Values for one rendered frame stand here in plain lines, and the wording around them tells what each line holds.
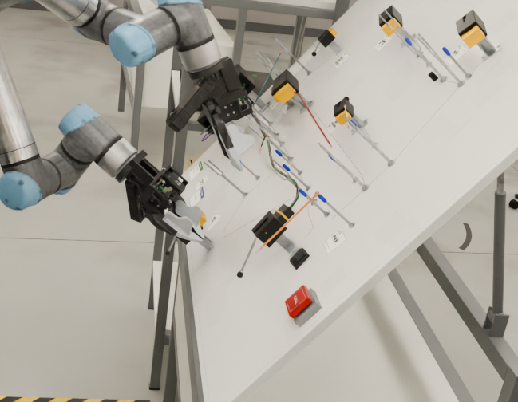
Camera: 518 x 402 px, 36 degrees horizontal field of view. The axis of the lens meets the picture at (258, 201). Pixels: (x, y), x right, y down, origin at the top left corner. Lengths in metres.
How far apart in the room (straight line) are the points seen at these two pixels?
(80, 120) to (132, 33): 0.25
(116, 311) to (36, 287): 0.39
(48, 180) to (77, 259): 2.28
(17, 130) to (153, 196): 0.28
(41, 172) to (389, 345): 0.95
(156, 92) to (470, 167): 3.45
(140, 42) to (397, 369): 0.98
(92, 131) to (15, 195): 0.19
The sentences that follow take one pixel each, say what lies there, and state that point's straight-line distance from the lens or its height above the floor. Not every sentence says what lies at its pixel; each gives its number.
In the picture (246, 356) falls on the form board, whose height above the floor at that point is 0.97.
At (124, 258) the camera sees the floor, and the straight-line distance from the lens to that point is 3.87.
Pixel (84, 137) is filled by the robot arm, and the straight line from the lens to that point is 1.60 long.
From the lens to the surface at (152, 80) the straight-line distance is 4.72.
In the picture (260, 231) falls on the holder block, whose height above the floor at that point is 1.15.
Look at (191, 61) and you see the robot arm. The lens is 1.50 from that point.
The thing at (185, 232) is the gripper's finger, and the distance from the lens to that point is 1.60.
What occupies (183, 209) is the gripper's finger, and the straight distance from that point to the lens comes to 1.62.
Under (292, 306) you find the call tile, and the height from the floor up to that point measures 1.10.
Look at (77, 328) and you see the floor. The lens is 3.35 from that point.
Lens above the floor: 1.85
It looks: 23 degrees down
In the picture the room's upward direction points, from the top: 9 degrees clockwise
